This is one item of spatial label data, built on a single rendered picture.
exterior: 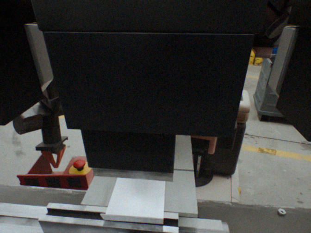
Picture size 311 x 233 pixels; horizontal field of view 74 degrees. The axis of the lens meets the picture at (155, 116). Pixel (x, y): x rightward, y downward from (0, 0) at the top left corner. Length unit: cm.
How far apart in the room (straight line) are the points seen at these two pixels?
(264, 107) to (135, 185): 249
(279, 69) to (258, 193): 165
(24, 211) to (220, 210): 38
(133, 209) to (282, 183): 176
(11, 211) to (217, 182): 118
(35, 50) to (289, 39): 25
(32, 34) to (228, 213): 47
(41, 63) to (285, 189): 190
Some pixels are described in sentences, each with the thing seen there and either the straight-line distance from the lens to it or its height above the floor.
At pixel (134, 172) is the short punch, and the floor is 109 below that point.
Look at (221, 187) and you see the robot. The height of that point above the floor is 28.
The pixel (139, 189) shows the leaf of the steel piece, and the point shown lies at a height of 100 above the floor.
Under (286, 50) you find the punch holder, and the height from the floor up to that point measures 123.
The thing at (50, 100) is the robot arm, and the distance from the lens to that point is 66.
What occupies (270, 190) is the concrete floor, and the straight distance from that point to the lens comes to 192.
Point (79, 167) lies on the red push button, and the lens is 73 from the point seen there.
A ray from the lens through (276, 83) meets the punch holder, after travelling 24.
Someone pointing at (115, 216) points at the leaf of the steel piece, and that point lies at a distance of 31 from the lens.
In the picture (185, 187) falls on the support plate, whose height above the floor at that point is 100.
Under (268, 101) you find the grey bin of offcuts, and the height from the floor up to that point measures 28.
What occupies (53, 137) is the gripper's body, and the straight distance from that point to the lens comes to 75.
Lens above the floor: 127
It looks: 29 degrees down
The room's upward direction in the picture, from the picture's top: straight up
